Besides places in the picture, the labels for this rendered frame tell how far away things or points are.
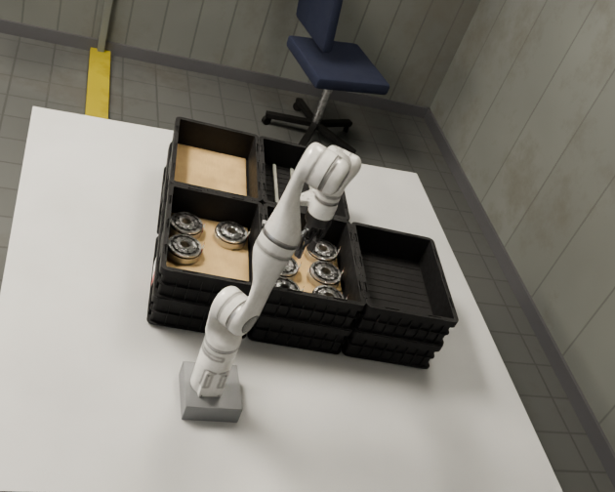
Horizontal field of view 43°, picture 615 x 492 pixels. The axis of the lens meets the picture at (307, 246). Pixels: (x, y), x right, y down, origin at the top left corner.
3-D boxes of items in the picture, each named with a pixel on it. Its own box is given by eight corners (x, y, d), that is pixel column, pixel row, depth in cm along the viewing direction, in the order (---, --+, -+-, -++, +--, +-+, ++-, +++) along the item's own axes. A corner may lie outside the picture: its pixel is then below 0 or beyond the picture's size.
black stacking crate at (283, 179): (338, 247, 261) (349, 222, 255) (253, 229, 254) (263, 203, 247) (326, 179, 292) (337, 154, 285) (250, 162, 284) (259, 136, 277)
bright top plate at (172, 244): (202, 260, 228) (202, 258, 227) (168, 256, 225) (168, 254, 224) (199, 237, 235) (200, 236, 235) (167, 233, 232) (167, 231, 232)
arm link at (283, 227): (307, 142, 168) (254, 236, 177) (344, 165, 167) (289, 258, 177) (315, 136, 177) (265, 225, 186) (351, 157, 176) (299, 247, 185)
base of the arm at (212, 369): (226, 396, 205) (242, 354, 194) (192, 396, 201) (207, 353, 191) (221, 369, 211) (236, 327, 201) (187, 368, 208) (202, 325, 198)
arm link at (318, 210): (310, 192, 220) (317, 175, 217) (340, 215, 216) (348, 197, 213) (291, 201, 214) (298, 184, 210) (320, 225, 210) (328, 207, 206)
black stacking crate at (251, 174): (252, 229, 254) (262, 203, 247) (162, 212, 246) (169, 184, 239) (249, 161, 284) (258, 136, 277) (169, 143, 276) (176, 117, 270)
